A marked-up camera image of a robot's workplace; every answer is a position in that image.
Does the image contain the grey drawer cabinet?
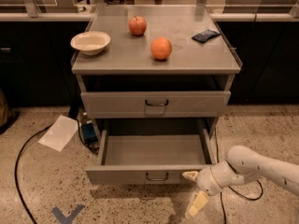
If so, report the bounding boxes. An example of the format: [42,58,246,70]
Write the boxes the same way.
[72,6,241,133]

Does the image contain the orange fruit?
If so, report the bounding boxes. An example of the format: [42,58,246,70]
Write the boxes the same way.
[150,37,172,60]

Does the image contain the black cable right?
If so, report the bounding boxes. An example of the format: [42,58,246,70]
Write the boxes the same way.
[213,127,264,224]

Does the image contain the blue floor tape mark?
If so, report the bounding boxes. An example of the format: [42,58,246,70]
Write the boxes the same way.
[50,203,86,224]

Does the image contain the grey drawer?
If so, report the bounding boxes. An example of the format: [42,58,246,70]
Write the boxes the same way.
[81,91,231,119]
[86,129,215,185]

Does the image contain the white bowl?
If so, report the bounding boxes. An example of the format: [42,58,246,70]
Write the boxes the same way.
[70,31,111,56]

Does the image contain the dark blue sponge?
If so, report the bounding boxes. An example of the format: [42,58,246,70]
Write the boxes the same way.
[192,29,220,43]

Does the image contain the black cable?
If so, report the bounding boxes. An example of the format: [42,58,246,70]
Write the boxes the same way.
[13,123,54,224]
[213,127,264,224]

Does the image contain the person's black sneakers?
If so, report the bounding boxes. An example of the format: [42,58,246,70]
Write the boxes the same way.
[104,0,124,5]

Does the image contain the grey top drawer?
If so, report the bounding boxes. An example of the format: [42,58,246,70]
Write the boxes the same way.
[81,91,231,119]

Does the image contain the tan bag at left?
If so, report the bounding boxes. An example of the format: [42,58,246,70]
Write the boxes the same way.
[0,89,20,134]

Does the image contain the white paper sheet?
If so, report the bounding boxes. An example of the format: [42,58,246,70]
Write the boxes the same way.
[38,115,78,151]

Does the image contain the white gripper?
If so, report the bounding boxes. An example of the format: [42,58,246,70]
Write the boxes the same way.
[182,161,236,218]

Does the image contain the red apple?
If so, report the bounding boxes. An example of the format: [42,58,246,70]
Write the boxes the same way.
[128,16,147,36]

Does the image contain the black cable left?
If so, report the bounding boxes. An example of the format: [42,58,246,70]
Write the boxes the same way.
[13,123,54,224]

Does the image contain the blue power box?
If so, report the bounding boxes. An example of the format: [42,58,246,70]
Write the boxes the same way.
[81,123,97,144]

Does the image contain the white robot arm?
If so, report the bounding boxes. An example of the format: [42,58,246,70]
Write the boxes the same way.
[182,146,299,217]

